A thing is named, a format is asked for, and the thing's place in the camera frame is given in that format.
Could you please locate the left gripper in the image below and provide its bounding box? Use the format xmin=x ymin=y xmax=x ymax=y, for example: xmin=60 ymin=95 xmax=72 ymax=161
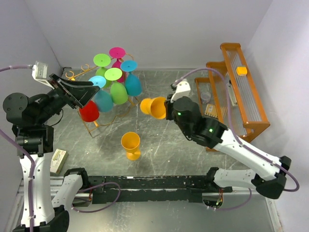
xmin=36 ymin=72 xmax=100 ymax=123

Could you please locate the orange wine glass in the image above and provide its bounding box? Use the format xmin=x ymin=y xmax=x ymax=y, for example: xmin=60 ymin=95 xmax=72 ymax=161
xmin=121 ymin=132 xmax=141 ymax=161
xmin=140 ymin=97 xmax=166 ymax=119

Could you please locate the red wine glass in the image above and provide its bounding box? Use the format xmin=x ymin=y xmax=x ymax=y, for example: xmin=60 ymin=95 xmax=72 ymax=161
xmin=79 ymin=100 xmax=99 ymax=122

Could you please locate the light blue wine glass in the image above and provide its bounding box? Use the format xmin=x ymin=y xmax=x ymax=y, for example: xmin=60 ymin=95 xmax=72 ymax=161
xmin=89 ymin=75 xmax=113 ymax=112

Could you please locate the dark blue wine glass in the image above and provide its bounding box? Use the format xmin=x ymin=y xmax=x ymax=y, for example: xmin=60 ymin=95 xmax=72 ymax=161
xmin=120 ymin=60 xmax=142 ymax=97

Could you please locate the green wine glass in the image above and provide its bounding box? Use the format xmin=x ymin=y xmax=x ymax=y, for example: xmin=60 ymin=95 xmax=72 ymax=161
xmin=104 ymin=68 xmax=128 ymax=105
xmin=93 ymin=53 xmax=111 ymax=88

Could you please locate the magenta wine glass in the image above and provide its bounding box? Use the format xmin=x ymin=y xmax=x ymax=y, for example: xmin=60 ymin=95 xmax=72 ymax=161
xmin=109 ymin=47 xmax=126 ymax=69

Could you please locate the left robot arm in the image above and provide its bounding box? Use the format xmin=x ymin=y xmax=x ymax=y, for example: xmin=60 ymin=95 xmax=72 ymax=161
xmin=3 ymin=74 xmax=99 ymax=232

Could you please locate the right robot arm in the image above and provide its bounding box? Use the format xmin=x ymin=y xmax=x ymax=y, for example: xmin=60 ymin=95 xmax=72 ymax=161
xmin=164 ymin=95 xmax=291 ymax=199

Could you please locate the orange wooden tiered rack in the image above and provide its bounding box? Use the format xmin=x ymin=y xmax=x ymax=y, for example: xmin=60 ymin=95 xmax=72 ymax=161
xmin=195 ymin=43 xmax=270 ymax=143

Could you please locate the white item on rack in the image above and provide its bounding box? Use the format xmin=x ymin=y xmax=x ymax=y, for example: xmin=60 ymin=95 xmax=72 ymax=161
xmin=226 ymin=80 xmax=238 ymax=107

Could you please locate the white box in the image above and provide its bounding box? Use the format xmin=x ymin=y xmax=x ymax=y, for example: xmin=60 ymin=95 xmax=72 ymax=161
xmin=50 ymin=149 xmax=69 ymax=174

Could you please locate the yellow cube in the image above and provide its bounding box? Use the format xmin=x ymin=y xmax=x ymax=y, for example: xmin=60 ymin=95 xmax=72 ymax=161
xmin=236 ymin=66 xmax=248 ymax=76

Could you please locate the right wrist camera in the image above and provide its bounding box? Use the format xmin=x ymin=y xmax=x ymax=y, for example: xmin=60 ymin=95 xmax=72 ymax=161
xmin=170 ymin=79 xmax=191 ymax=102

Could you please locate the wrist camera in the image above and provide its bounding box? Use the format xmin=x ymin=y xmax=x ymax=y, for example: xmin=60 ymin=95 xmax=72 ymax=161
xmin=170 ymin=79 xmax=191 ymax=102
xmin=31 ymin=61 xmax=54 ymax=89

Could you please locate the gold wire glass rack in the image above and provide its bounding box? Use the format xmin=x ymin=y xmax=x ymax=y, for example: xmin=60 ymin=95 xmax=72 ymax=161
xmin=65 ymin=52 xmax=140 ymax=134

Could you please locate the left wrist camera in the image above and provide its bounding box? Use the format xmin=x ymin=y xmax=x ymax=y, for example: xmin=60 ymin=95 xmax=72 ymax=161
xmin=31 ymin=61 xmax=54 ymax=89

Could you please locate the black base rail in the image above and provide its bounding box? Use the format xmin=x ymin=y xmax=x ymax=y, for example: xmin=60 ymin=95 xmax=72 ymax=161
xmin=78 ymin=175 xmax=232 ymax=204

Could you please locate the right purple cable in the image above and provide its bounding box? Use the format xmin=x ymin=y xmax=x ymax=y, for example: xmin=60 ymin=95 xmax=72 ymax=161
xmin=175 ymin=67 xmax=300 ymax=193

